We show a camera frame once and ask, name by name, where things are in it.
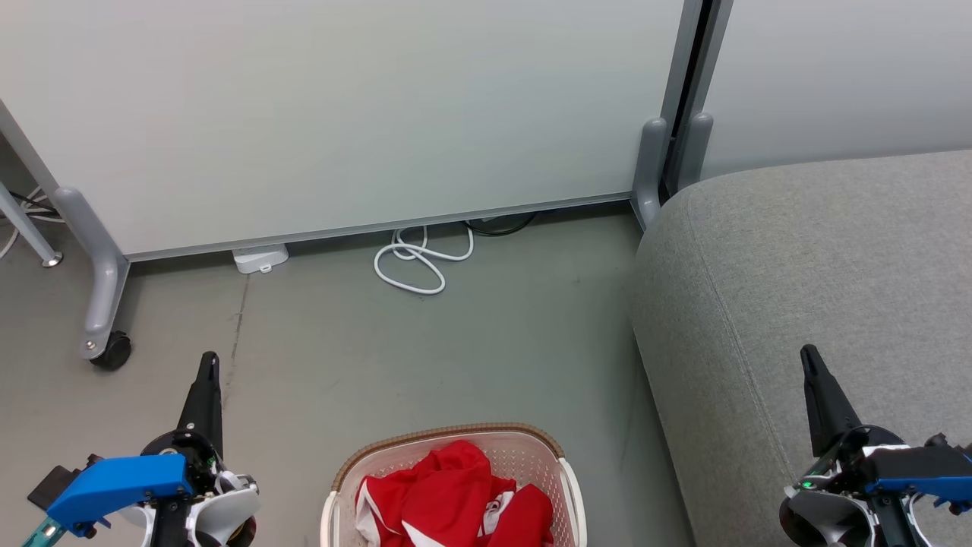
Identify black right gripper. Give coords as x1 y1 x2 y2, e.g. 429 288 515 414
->
797 344 906 493

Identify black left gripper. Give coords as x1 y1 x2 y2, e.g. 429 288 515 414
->
140 351 229 498

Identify red garment with white band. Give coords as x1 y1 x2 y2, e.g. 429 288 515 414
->
355 440 519 547

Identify grey fabric sofa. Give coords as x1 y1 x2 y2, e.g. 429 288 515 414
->
629 150 972 547

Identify black caster wheel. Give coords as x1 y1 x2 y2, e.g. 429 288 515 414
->
90 331 133 372

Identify grey partition foot with caster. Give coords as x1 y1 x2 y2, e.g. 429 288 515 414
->
52 186 131 362

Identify grey metal table leg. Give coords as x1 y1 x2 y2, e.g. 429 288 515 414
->
0 181 64 268

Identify short grey partition foot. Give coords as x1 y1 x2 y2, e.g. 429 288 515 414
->
632 116 671 231
676 112 715 192

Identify cream plastic laundry basket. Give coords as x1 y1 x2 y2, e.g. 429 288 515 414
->
320 422 589 547

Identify wide white partition panel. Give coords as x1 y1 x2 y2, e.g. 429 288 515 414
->
0 0 708 264

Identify narrow white partition panel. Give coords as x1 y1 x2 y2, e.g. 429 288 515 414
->
687 0 972 191

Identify blue right camera mount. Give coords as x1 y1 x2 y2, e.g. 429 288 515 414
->
869 473 972 517

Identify coiled white cable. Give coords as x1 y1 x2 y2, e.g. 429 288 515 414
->
373 225 476 296

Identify thin white cable bundle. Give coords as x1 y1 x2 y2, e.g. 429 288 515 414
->
0 186 68 261

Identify thin black floor cable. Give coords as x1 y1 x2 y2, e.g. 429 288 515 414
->
6 190 60 220

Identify black floor cable loop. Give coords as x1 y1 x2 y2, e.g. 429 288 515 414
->
463 212 538 237

